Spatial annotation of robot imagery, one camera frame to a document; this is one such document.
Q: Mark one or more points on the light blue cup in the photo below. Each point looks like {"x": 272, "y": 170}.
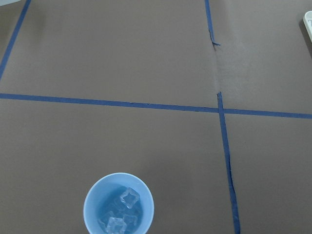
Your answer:
{"x": 102, "y": 202}

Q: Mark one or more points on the clear ice cube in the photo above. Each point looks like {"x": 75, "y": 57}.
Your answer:
{"x": 116, "y": 226}
{"x": 129, "y": 197}

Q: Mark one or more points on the blue teach pendant tablet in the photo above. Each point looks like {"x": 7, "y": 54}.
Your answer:
{"x": 307, "y": 19}

